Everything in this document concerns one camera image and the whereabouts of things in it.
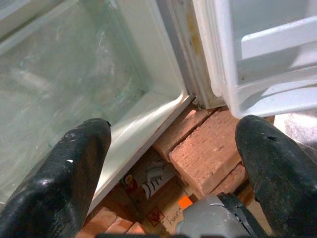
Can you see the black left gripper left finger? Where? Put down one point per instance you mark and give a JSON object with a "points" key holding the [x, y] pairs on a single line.
{"points": [[54, 188]]}

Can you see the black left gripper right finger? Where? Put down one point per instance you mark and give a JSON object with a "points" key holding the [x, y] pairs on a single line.
{"points": [[284, 188]]}

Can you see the glass fridge shelf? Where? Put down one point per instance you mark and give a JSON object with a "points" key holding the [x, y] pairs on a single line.
{"points": [[62, 74]]}

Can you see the grey fridge cabinet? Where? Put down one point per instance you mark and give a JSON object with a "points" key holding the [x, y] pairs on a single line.
{"points": [[158, 74]]}

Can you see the red clay brick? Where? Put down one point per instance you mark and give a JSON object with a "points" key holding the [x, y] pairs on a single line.
{"points": [[178, 129], [121, 226], [205, 153], [99, 220], [230, 181]]}

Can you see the orange square sticker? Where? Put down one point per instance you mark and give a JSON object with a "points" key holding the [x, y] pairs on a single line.
{"points": [[185, 202]]}

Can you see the flattened brown cardboard sheet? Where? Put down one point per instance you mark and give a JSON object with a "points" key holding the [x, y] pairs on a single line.
{"points": [[163, 198]]}

